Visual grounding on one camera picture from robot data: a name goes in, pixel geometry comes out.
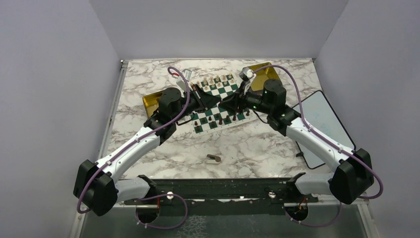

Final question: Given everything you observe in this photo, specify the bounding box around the white tablet with black frame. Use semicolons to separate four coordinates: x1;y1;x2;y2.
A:
296;90;356;170

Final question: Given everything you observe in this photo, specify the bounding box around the empty gold tin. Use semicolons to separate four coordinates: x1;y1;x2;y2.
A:
249;67;280;95

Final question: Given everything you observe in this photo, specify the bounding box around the light wooden chess pieces row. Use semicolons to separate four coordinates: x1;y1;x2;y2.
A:
196;73;238;94

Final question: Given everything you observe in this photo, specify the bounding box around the gold tin with dark pieces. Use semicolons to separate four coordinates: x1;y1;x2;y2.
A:
142;91;163;118

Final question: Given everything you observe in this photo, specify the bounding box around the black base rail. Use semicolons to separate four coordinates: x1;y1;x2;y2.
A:
123;178;338;216

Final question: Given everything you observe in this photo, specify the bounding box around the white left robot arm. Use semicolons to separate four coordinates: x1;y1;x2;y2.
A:
73;84;221;216

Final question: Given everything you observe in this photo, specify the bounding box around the green white chess board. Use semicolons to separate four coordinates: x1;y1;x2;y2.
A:
187;73;258;137

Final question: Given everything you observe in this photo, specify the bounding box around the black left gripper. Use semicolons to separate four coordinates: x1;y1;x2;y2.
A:
172;84;221;123

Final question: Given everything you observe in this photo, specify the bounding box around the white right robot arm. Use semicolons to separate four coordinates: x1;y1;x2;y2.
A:
219;79;374;204

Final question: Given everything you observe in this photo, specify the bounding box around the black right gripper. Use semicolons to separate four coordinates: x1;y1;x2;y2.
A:
218;81;273;115

